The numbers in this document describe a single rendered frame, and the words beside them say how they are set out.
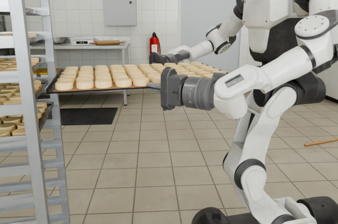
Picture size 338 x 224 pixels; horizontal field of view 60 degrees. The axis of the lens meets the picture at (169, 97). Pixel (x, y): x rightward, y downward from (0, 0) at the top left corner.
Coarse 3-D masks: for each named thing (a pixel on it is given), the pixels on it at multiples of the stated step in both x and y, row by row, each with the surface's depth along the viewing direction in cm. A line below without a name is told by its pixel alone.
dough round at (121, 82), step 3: (120, 78) 91; (123, 78) 91; (126, 78) 91; (117, 81) 88; (120, 81) 88; (123, 81) 87; (126, 81) 88; (129, 81) 88; (117, 84) 88; (120, 84) 88; (123, 84) 87; (126, 84) 88; (129, 84) 88
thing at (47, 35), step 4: (0, 32) 111; (4, 32) 111; (8, 32) 112; (12, 32) 112; (28, 32) 113; (32, 32) 114; (36, 32) 114; (40, 32) 114; (44, 32) 115; (48, 32) 115; (44, 36) 115; (48, 36) 115
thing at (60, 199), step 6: (48, 198) 131; (54, 198) 132; (60, 198) 132; (66, 198) 133; (18, 204) 128; (24, 204) 129; (30, 204) 130; (48, 204) 130; (54, 204) 130; (0, 210) 126; (6, 210) 126; (12, 210) 126
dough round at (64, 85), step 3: (60, 81) 87; (63, 81) 87; (66, 81) 87; (69, 81) 87; (57, 84) 84; (60, 84) 84; (63, 84) 83; (66, 84) 84; (69, 84) 84; (72, 84) 86; (57, 87) 84; (60, 87) 84; (63, 87) 84; (66, 87) 84; (69, 87) 85; (72, 87) 86
